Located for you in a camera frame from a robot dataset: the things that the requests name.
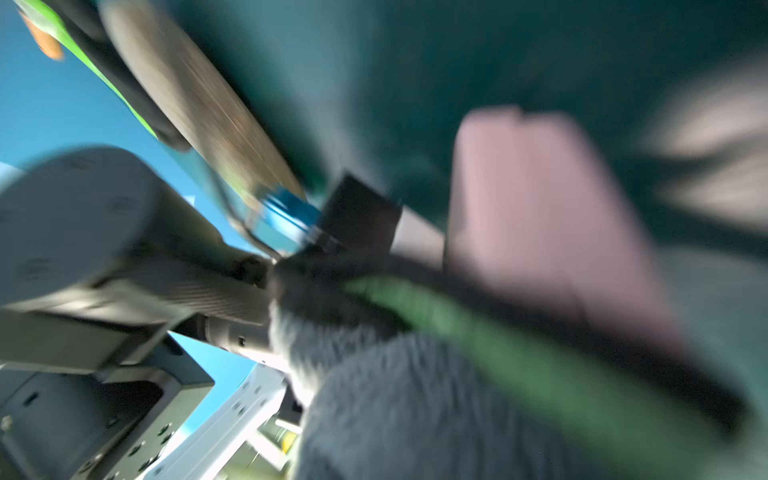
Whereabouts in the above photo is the wooden handled garden trowel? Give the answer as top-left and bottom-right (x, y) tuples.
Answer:
(19, 12), (64, 61)

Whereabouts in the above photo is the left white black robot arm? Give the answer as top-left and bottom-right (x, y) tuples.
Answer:
(1, 146), (302, 479)

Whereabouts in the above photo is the beige cork eyeglass case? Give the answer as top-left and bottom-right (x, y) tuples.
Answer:
(99, 1), (306, 204)

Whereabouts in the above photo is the grey green microfibre cloth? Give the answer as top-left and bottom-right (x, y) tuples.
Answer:
(268, 252), (759, 479)

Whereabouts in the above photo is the pink eyeglass case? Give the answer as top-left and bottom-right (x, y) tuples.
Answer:
(446, 107), (688, 357)

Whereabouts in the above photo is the green black work glove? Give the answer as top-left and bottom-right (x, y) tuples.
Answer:
(16, 1), (191, 153)

